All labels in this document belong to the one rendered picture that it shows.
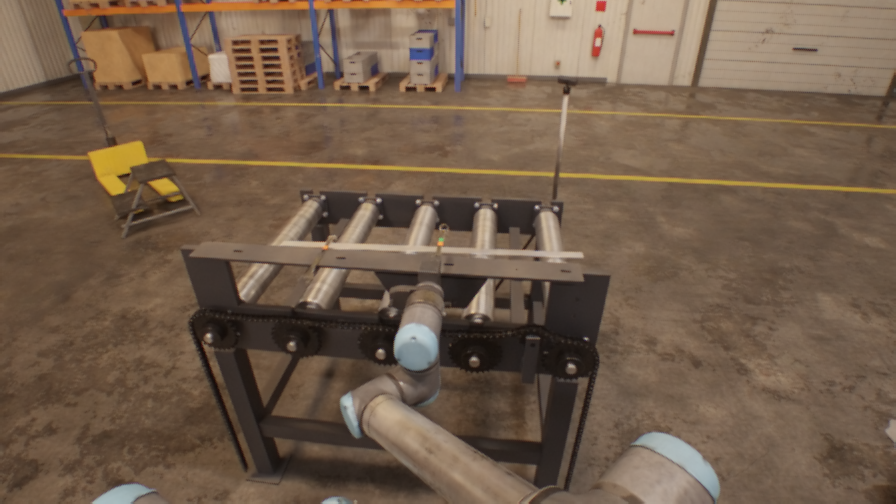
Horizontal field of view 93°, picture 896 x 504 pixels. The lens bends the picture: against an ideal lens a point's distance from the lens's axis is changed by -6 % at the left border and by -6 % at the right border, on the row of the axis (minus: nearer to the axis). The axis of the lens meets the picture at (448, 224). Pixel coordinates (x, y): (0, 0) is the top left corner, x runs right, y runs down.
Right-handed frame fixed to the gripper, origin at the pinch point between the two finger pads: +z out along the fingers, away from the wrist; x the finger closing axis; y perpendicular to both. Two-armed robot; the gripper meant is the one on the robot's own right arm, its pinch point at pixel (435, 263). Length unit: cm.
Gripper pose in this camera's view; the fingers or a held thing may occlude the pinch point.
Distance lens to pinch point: 122.5
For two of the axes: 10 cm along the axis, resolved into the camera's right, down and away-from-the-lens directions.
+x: 0.0, -8.8, -4.8
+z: 1.1, -4.8, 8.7
